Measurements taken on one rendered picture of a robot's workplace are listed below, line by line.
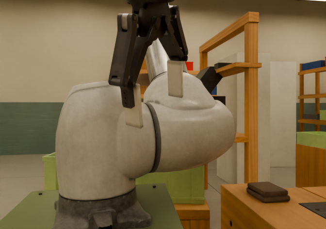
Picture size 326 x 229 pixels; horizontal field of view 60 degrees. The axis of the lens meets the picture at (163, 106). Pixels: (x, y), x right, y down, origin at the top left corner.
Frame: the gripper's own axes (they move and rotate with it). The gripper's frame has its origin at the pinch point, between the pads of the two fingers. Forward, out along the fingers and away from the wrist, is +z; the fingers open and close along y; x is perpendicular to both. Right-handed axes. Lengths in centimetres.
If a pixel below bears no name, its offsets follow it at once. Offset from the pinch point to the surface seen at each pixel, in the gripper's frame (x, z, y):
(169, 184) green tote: 19, 50, 35
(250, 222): -14.3, 36.2, 17.1
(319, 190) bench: -29, 45, 49
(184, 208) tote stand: 11, 54, 31
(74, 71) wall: 510, 169, 425
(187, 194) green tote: 13, 53, 37
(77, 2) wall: 532, 13, 492
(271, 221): -19.4, 29.8, 13.2
